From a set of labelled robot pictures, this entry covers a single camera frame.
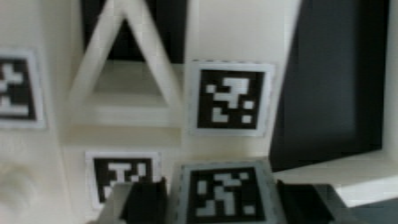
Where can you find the white chair seat part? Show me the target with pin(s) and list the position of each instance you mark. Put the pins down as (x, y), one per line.
(101, 167)

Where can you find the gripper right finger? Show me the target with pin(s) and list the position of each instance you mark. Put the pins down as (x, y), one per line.
(312, 205)

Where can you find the white chair back frame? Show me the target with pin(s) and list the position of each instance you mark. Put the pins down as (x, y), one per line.
(112, 99)

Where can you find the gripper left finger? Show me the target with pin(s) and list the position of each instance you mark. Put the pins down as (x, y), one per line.
(135, 205)

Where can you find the white front obstacle wall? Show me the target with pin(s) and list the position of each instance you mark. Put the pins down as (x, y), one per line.
(362, 176)

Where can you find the small white tagged cube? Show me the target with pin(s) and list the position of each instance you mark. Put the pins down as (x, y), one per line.
(222, 194)

